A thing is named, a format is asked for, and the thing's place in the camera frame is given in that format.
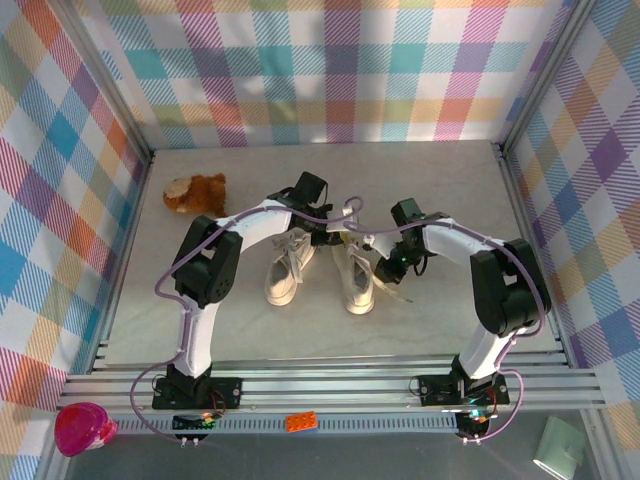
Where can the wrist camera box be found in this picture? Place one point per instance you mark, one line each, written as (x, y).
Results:
(342, 220)
(380, 245)

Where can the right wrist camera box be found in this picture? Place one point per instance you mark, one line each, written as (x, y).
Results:
(380, 245)

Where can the aluminium corner post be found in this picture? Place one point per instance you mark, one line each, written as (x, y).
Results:
(100, 75)
(542, 75)

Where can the aluminium side rail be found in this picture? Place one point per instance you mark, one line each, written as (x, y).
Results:
(514, 200)
(143, 175)

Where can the orange toy brick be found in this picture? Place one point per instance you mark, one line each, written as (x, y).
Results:
(301, 421)

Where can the white canvas shoe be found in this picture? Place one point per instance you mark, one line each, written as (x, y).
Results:
(282, 285)
(357, 295)

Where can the pale green pad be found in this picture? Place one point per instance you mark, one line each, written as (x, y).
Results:
(560, 447)

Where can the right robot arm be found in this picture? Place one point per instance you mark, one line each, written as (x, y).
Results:
(455, 240)

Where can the white sneaker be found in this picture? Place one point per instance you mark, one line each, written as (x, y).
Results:
(295, 260)
(392, 293)

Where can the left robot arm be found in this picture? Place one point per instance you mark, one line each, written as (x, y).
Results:
(260, 225)

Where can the aluminium rail frame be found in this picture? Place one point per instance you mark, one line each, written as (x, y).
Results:
(325, 387)

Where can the black round circuit board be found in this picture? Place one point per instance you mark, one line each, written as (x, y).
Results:
(475, 425)

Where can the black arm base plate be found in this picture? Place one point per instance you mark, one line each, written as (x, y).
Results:
(225, 392)
(435, 390)

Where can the pink plastic bowl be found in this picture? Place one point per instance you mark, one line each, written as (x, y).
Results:
(82, 430)

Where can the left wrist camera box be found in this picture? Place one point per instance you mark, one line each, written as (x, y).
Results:
(342, 220)

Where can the blue green circuit board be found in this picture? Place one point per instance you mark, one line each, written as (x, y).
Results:
(192, 422)

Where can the brown plush monkey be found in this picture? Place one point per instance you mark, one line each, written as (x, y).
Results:
(195, 195)

